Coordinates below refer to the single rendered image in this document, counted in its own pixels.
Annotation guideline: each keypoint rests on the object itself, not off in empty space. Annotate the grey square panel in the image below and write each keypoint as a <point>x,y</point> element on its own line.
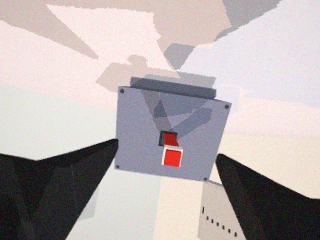
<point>149,108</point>

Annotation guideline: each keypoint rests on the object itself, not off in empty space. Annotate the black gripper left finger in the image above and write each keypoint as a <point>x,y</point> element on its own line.
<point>50,194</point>

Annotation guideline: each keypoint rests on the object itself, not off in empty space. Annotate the red peg with white band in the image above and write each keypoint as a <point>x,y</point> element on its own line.
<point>172,153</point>

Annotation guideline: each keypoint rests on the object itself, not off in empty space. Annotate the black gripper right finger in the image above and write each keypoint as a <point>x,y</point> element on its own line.
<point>265,209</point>

